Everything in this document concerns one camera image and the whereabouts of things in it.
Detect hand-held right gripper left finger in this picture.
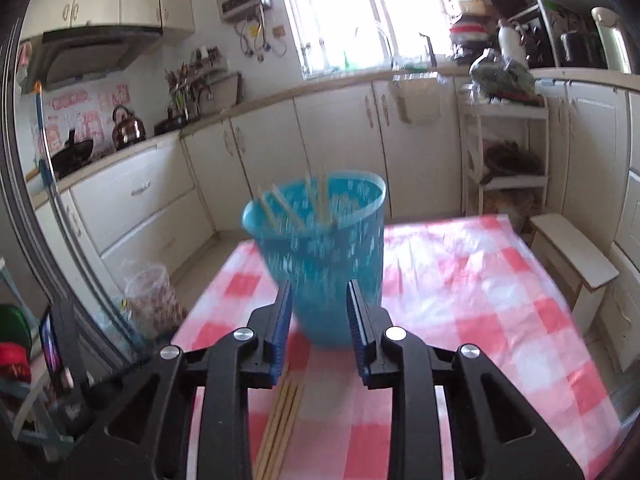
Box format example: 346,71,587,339
75,280,294,480

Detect white trolley rack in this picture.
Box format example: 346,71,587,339
457,92,550,222

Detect plastic bag of vegetables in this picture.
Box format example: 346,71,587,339
469,49,538,104

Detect black range hood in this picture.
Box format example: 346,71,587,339
19,26,164,94

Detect white lower kitchen cabinets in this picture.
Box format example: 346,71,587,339
30,67,640,376

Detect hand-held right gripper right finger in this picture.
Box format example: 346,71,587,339
346,280,586,480

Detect mop handle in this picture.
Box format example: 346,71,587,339
29,80,63,206

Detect wall utensil rack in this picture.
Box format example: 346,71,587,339
164,46,243,117

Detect black rice cooker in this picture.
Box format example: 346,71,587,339
559,29,607,69

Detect bunch of wooden chopsticks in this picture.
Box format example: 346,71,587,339
254,379,304,480

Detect white counter shelf rack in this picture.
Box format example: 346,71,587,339
510,0,608,70

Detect blue plastic cup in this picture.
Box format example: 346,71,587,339
242,169,387,347

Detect window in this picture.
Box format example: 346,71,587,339
272,0,453,80

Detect white thermos jug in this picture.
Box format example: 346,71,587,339
497,18,529,69

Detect metal kettle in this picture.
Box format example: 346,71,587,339
110,104,147,151

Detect white tall appliance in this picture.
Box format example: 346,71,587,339
591,6,633,74

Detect red checked tablecloth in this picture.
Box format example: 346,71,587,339
172,212,624,480

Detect black wok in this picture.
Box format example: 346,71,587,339
49,129,96,179

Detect light wooden chopstick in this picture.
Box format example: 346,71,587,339
257,186,285,228
271,183,307,233
304,174,333,228

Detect white step stool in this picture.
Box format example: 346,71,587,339
529,212,620,342

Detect clear plastic bag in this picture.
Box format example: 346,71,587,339
122,264,182,342

